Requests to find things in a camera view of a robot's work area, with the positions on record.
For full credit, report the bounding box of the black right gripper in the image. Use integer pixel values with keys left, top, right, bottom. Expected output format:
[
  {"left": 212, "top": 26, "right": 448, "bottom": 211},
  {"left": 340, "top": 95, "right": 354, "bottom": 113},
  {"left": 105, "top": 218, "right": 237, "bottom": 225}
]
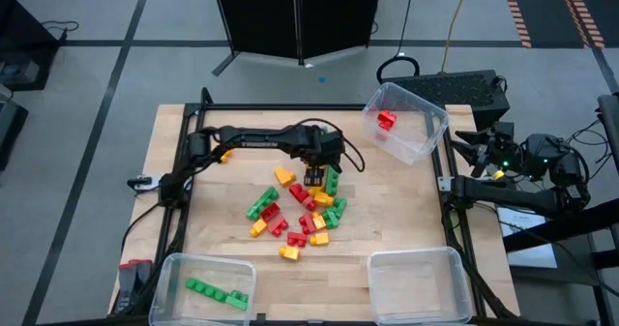
[{"left": 450, "top": 130, "right": 522, "bottom": 178}]

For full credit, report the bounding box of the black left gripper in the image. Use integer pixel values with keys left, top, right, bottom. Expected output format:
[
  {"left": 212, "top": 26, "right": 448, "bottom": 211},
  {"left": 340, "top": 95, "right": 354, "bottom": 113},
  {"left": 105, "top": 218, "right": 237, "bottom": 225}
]
[{"left": 298, "top": 126, "right": 347, "bottom": 187}]

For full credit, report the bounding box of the long green toy block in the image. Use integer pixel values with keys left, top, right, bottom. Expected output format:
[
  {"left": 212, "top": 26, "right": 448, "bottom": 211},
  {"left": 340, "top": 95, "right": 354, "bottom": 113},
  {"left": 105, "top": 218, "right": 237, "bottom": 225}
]
[
  {"left": 246, "top": 186, "right": 280, "bottom": 222},
  {"left": 324, "top": 164, "right": 340, "bottom": 196},
  {"left": 185, "top": 277, "right": 229, "bottom": 304}
]

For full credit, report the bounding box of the yellow sloped toy block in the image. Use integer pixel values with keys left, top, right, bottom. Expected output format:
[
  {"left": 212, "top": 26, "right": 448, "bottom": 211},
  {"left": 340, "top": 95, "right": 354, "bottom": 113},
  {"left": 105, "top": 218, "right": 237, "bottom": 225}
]
[{"left": 274, "top": 166, "right": 297, "bottom": 188}]

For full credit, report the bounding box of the black computer case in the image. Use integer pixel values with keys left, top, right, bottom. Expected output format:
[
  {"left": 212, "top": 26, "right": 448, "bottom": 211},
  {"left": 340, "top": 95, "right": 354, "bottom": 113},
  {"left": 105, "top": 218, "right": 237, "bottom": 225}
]
[{"left": 380, "top": 69, "right": 512, "bottom": 138}]

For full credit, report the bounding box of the clear plastic container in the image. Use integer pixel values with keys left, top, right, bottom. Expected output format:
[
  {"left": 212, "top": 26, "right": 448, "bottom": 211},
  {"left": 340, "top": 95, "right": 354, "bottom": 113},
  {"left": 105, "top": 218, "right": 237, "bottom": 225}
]
[
  {"left": 361, "top": 81, "right": 450, "bottom": 166},
  {"left": 366, "top": 246, "right": 474, "bottom": 326},
  {"left": 148, "top": 252, "right": 257, "bottom": 326}
]

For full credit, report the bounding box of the black metal stand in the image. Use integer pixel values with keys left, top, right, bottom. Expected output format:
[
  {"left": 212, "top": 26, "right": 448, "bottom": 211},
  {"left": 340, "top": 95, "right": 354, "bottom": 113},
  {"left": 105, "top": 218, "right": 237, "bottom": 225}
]
[{"left": 502, "top": 93, "right": 619, "bottom": 326}]

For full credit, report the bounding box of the white paper sheet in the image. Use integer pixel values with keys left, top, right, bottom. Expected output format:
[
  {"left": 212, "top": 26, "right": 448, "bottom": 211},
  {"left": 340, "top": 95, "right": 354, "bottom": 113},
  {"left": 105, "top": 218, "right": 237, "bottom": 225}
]
[{"left": 496, "top": 207, "right": 558, "bottom": 270}]

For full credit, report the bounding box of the black mat with orange stripes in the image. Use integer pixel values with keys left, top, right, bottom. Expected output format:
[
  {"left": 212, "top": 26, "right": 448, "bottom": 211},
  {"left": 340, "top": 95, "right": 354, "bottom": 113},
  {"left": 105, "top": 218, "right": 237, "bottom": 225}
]
[{"left": 500, "top": 0, "right": 619, "bottom": 50}]

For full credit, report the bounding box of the black folding screen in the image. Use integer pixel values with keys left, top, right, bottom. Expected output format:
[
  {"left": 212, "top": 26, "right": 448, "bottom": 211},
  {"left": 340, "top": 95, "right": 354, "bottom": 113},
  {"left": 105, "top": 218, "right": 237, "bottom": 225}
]
[{"left": 210, "top": 0, "right": 386, "bottom": 78}]

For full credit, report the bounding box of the red and grey clamp tool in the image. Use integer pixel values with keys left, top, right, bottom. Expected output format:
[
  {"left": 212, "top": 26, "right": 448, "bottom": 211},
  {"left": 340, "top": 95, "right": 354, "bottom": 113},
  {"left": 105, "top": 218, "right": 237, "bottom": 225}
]
[{"left": 118, "top": 258, "right": 154, "bottom": 312}]

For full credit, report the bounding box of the dark equipment box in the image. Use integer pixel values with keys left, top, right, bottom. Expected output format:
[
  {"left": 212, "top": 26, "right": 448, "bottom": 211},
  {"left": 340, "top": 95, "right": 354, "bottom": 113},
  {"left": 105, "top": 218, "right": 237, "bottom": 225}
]
[{"left": 0, "top": 93, "right": 30, "bottom": 172}]

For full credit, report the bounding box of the black cabinet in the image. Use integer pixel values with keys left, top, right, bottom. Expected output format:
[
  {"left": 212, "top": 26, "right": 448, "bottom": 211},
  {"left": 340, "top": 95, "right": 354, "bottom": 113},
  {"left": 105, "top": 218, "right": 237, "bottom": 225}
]
[{"left": 0, "top": 0, "right": 62, "bottom": 93}]

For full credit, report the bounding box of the black cable loop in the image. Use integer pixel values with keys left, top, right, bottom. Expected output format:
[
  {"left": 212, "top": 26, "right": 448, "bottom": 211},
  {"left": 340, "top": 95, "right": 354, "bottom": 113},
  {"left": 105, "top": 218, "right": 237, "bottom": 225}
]
[{"left": 375, "top": 54, "right": 421, "bottom": 84}]

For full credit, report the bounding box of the yellow cable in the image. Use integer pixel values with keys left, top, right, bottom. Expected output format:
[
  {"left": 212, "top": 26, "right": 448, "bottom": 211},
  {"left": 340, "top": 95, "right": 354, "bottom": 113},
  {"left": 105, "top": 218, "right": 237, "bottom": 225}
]
[{"left": 440, "top": 0, "right": 474, "bottom": 74}]

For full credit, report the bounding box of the black cable bundle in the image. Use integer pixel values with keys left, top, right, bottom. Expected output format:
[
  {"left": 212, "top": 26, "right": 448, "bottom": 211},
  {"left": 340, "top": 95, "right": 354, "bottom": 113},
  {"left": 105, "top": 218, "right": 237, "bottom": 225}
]
[{"left": 563, "top": 117, "right": 613, "bottom": 194}]

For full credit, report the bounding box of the black hanging cable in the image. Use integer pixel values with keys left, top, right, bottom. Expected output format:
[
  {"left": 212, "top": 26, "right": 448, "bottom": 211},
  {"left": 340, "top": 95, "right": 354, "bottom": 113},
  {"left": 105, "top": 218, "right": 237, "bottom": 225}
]
[{"left": 396, "top": 0, "right": 417, "bottom": 57}]

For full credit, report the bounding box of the black floor cable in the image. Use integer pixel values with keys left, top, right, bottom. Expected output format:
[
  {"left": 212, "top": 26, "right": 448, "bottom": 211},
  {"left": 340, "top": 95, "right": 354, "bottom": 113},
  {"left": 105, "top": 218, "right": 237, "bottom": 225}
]
[{"left": 41, "top": 19, "right": 81, "bottom": 42}]

